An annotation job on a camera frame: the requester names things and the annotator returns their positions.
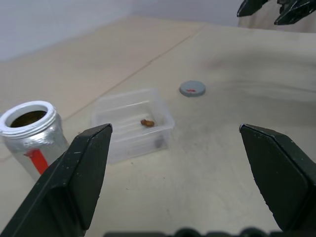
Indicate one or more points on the grey round lid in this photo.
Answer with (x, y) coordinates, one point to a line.
(192, 89)

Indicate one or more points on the clear plastic container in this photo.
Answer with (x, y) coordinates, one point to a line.
(128, 138)

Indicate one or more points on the small brown food piece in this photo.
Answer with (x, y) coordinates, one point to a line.
(147, 122)

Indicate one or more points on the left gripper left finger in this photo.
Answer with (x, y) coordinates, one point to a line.
(64, 182)

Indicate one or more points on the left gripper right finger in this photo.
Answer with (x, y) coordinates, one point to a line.
(284, 177)

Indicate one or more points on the grey can with red label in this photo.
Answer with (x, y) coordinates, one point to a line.
(29, 143)

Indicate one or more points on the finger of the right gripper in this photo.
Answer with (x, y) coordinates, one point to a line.
(296, 11)
(250, 7)

